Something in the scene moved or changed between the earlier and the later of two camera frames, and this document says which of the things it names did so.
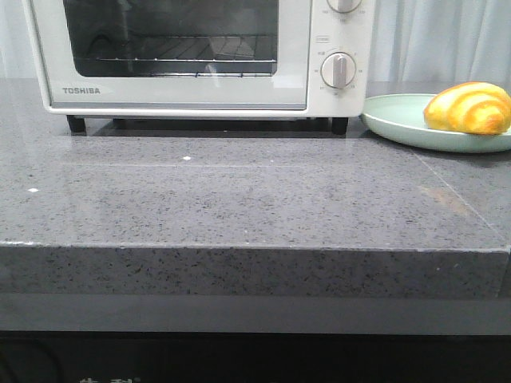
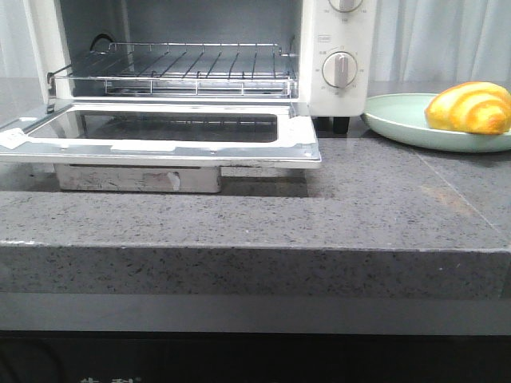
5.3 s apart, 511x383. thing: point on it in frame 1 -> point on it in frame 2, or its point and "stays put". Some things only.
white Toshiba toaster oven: (211, 62) stays put
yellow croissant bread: (472, 108) stays put
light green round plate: (401, 118) stays put
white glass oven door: (175, 54) -> (263, 135)
